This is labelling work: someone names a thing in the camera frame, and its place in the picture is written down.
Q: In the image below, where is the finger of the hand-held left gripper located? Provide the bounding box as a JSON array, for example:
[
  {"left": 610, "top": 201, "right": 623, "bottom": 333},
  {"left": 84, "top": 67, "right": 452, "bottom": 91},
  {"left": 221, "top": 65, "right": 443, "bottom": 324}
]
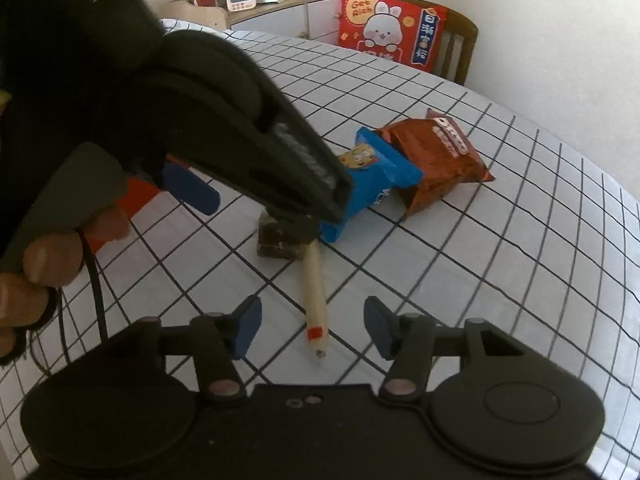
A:
[
  {"left": 161, "top": 157, "right": 222, "bottom": 217},
  {"left": 260, "top": 200, "right": 319, "bottom": 244}
]

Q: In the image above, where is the brown candy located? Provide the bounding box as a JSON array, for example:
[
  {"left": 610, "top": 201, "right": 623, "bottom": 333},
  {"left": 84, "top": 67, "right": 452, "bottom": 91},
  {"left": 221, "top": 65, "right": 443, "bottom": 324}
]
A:
[{"left": 256, "top": 210, "right": 306, "bottom": 260}]

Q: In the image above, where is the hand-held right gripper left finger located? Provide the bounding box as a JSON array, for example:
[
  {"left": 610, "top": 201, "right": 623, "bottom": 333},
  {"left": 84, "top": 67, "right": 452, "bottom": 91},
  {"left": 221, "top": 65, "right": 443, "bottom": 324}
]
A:
[{"left": 116, "top": 295, "right": 264, "bottom": 404}]

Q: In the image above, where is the person's left hand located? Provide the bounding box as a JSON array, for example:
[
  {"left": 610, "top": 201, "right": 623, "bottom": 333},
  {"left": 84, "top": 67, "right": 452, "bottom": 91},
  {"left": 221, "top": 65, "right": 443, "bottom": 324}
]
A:
[{"left": 0, "top": 205, "right": 132, "bottom": 362}]

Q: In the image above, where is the black cable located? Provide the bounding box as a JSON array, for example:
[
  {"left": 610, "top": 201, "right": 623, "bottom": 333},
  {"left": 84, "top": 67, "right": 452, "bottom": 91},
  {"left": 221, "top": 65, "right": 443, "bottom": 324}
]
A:
[{"left": 30, "top": 230, "right": 112, "bottom": 377}]

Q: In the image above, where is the cream sausage stick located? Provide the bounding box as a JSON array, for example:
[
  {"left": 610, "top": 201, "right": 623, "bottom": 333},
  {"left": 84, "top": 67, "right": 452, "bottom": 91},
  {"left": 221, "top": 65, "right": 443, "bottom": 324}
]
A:
[{"left": 301, "top": 240, "right": 331, "bottom": 361}]

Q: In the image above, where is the wooden slatted chair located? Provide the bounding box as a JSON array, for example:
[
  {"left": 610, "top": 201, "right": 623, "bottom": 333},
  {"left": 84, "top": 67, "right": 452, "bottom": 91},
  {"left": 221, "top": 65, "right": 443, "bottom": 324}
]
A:
[{"left": 395, "top": 0, "right": 479, "bottom": 86}]

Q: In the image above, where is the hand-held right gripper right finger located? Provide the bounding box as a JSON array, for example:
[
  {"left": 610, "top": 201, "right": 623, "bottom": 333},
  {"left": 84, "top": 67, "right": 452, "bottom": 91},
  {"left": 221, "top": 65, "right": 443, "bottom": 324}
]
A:
[{"left": 363, "top": 296, "right": 527, "bottom": 404}]

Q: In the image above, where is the red rabbit cushion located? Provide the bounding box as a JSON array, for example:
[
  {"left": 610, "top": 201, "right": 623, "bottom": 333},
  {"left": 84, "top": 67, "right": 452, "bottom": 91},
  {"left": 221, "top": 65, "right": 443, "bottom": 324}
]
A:
[{"left": 337, "top": 0, "right": 449, "bottom": 77}]

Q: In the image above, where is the white checked tablecloth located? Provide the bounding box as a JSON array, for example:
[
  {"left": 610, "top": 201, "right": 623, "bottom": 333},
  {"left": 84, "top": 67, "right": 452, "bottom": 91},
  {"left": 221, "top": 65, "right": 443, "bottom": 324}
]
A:
[{"left": 0, "top": 17, "right": 640, "bottom": 480}]

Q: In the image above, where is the wooden grey sideboard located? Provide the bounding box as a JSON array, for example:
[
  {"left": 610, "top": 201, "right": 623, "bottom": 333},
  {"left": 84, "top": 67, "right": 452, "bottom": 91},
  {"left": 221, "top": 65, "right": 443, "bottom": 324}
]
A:
[{"left": 165, "top": 0, "right": 361, "bottom": 44}]

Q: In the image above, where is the brown biscuit packet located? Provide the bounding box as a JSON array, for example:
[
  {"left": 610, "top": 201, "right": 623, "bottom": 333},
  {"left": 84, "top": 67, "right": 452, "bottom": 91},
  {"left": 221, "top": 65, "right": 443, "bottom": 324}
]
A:
[{"left": 375, "top": 108, "right": 495, "bottom": 219}]

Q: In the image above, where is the blue cookie packet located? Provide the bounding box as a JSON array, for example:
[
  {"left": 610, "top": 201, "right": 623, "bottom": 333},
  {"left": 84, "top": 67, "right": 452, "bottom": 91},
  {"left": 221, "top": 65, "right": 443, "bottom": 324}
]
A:
[{"left": 320, "top": 127, "right": 425, "bottom": 245}]

